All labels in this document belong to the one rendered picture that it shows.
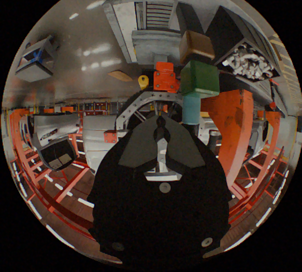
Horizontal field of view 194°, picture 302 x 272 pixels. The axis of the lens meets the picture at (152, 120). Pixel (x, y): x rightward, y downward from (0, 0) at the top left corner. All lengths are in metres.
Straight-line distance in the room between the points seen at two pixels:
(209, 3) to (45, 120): 2.72
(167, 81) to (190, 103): 0.19
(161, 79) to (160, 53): 0.31
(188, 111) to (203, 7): 0.37
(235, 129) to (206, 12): 0.60
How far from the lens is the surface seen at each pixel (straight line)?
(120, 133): 0.28
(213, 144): 0.38
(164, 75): 0.51
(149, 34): 0.73
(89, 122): 1.07
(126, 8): 0.69
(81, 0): 0.81
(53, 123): 2.62
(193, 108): 0.40
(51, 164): 3.52
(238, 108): 0.65
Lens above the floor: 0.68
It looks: 7 degrees up
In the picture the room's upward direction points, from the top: 179 degrees counter-clockwise
